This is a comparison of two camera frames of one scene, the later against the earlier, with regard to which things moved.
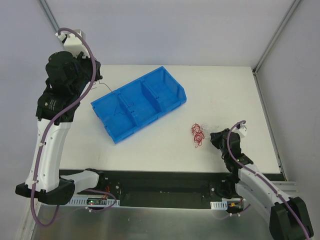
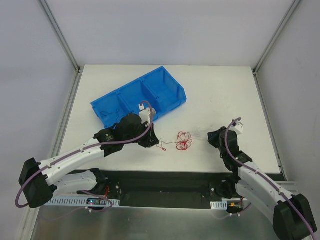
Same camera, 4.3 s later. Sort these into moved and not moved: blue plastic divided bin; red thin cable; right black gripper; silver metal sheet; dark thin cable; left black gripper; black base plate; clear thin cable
Moved: red thin cable; left black gripper; dark thin cable; clear thin cable
Not moved: black base plate; right black gripper; blue plastic divided bin; silver metal sheet
